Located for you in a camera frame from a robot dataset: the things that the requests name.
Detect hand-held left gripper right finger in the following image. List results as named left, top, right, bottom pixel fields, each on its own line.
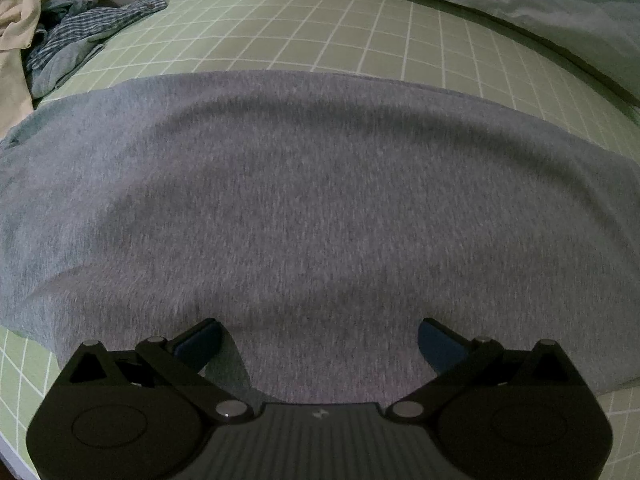
left=387, top=316, right=588, bottom=423

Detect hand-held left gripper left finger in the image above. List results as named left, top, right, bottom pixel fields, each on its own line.
left=62, top=317, right=251, bottom=423

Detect grey heathered pants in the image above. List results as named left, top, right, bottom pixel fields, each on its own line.
left=0, top=71, right=640, bottom=406

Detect blue-grey cloth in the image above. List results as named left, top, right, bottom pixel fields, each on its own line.
left=30, top=35, right=106, bottom=98

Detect beige garment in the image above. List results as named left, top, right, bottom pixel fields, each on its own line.
left=0, top=0, right=53, bottom=131

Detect plaid shirt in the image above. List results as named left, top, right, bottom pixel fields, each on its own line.
left=25, top=0, right=168, bottom=73

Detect carrot print light blue quilt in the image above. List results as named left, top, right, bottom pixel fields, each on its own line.
left=45, top=0, right=640, bottom=108

